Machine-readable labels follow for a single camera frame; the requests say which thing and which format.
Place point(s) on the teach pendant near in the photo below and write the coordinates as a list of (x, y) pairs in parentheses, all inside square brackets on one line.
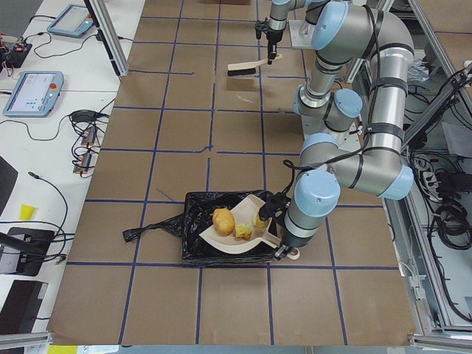
[(35, 94)]

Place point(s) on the teach pendant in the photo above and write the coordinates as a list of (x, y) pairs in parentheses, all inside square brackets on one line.
[(74, 21), (35, 94)]

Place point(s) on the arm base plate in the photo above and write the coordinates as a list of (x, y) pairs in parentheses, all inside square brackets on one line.
[(301, 33)]

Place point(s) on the beige plastic dustpan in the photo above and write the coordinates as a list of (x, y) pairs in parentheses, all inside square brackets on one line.
[(243, 213)]

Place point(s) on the brown potato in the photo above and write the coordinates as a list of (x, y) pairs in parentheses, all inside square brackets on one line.
[(224, 221)]

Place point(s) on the beige hand brush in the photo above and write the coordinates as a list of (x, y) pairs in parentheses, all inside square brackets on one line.
[(238, 69)]

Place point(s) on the teach pendant far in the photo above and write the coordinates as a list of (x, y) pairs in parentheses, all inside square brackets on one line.
[(74, 21)]

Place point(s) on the yellow cup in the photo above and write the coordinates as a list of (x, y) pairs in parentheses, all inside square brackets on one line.
[(27, 212)]

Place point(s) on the aluminium frame post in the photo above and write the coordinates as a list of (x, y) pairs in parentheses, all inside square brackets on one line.
[(105, 28)]

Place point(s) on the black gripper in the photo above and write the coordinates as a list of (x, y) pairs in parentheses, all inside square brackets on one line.
[(273, 37), (293, 241)]

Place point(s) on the yellow sponge chunk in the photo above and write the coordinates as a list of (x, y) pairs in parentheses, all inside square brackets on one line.
[(258, 223), (243, 231)]

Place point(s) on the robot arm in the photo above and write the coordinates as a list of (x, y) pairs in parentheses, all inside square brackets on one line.
[(274, 25), (355, 97)]

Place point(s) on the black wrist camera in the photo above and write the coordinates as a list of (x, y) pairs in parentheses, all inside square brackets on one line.
[(260, 28), (275, 207)]

